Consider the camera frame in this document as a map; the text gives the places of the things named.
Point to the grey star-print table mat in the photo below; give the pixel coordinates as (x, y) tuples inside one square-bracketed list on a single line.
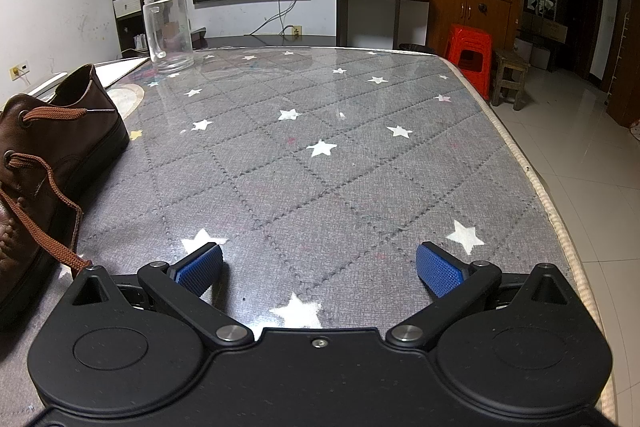
[(350, 187)]

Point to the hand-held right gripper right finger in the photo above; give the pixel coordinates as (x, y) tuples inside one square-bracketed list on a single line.
[(440, 272)]

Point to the brown leather shoe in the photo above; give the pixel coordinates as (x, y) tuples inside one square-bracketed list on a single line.
[(75, 142)]

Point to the dark wooden door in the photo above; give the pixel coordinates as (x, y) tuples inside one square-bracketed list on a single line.
[(582, 7)]

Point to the pink white bag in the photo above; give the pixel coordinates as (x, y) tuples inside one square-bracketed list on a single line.
[(636, 129)]

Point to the dark round bin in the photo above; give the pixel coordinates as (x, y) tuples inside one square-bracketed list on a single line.
[(414, 47)]

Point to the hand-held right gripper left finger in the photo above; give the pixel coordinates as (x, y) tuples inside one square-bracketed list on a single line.
[(200, 269)]

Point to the white wall socket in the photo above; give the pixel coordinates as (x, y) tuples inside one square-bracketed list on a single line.
[(19, 71)]

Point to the white storage bins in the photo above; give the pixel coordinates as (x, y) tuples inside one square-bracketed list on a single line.
[(532, 54)]

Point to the small wooden stool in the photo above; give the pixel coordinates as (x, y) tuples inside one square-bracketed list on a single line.
[(510, 69)]

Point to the red plastic stool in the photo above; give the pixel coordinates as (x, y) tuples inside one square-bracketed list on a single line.
[(467, 49)]

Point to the white notebook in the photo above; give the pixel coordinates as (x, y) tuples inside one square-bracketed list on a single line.
[(120, 69)]

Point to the clear glass jar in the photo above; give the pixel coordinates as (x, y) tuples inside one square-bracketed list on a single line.
[(167, 32)]

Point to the long white bar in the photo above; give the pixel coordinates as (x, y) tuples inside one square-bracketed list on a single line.
[(47, 84)]

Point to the yellowed wall socket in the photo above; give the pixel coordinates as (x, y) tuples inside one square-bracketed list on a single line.
[(295, 31)]

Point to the brown shoelace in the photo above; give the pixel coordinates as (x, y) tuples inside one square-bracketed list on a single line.
[(55, 112)]

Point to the cardboard box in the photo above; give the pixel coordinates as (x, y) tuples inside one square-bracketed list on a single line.
[(552, 32)]

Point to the round built-in cooker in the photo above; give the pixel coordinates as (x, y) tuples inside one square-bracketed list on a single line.
[(127, 99)]

